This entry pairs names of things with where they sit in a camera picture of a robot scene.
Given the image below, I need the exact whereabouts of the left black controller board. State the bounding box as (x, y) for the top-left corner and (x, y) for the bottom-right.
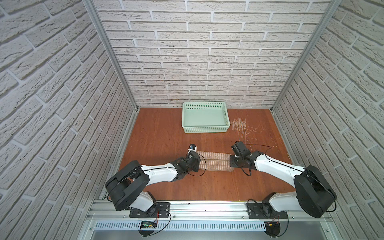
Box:
(140, 221), (158, 230)

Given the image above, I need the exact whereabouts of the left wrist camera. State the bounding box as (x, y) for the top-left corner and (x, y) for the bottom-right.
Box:
(189, 144), (197, 152)

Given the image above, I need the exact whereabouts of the aluminium corner post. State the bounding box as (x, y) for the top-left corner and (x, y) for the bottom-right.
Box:
(83, 0), (139, 112)
(271, 0), (342, 114)

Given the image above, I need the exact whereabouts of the aluminium front frame rail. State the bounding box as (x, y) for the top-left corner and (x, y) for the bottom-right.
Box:
(86, 200), (333, 222)

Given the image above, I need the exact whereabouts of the white slotted cable duct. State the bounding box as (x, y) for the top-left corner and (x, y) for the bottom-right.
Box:
(94, 221), (266, 232)

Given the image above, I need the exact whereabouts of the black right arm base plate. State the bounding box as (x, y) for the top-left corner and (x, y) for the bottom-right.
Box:
(246, 202), (289, 220)

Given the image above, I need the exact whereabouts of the black controller board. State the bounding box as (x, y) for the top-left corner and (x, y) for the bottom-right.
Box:
(265, 222), (281, 238)
(140, 221), (158, 230)

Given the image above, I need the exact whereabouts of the pink striped square dishcloth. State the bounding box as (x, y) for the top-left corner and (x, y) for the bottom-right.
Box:
(197, 151), (234, 172)

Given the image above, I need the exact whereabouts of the right black controller board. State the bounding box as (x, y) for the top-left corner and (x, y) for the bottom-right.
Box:
(265, 222), (281, 238)

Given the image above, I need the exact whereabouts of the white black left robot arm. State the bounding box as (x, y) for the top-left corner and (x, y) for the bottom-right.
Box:
(105, 151), (201, 212)

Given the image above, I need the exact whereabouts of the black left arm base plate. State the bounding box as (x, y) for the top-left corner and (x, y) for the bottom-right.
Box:
(129, 202), (171, 219)

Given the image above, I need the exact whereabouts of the aluminium left base rail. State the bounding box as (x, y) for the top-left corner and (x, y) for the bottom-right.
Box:
(97, 108), (140, 201)

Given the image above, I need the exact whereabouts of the mint green perforated plastic basket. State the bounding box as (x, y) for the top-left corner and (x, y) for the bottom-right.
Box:
(182, 102), (231, 134)

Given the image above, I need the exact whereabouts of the aluminium corner post right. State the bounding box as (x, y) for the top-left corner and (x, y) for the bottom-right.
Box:
(271, 0), (342, 114)

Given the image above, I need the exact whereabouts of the aluminium corner post left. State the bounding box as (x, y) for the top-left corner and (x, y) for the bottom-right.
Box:
(83, 0), (139, 112)

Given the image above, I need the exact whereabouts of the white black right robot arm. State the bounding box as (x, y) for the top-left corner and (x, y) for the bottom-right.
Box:
(230, 142), (337, 218)

